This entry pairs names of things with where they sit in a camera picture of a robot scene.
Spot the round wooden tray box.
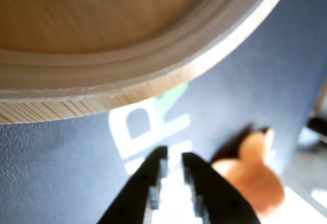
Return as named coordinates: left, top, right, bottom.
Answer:
left=0, top=0, right=296, bottom=125

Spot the dark blue logo mat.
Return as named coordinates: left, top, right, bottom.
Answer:
left=0, top=0, right=327, bottom=224

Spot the orange plush toy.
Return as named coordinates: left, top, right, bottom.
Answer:
left=211, top=128, right=286, bottom=216

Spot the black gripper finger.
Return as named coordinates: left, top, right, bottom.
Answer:
left=181, top=152, right=260, bottom=224
left=98, top=146, right=169, bottom=224

